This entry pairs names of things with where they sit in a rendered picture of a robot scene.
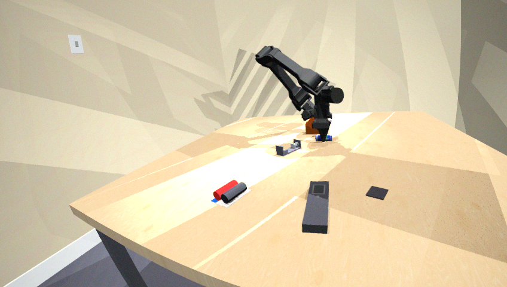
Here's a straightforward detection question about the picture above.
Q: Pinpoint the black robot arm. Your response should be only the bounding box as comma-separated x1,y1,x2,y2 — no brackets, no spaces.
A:
255,45,344,121

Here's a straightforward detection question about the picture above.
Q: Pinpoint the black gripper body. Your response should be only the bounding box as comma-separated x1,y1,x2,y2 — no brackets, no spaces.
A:
311,102,332,129

